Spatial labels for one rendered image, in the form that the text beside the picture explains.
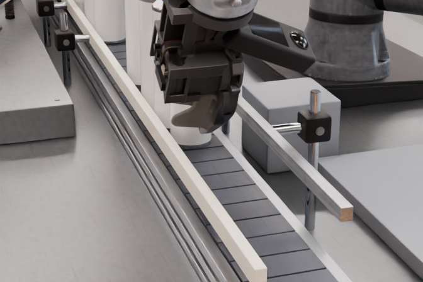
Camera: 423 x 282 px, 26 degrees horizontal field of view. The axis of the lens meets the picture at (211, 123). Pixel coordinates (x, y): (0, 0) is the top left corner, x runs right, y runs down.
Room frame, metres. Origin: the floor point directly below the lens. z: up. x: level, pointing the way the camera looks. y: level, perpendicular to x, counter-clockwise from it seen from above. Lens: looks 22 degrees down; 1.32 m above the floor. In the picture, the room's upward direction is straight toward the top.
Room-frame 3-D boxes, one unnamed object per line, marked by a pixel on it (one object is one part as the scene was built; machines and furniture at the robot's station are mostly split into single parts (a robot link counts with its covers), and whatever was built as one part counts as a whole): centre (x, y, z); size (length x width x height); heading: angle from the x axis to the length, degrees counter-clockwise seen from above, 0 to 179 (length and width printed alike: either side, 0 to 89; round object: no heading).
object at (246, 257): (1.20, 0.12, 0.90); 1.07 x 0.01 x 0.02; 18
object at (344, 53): (1.39, -0.21, 0.91); 0.15 x 0.15 x 0.10
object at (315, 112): (0.91, -0.09, 0.91); 0.07 x 0.03 x 0.17; 108
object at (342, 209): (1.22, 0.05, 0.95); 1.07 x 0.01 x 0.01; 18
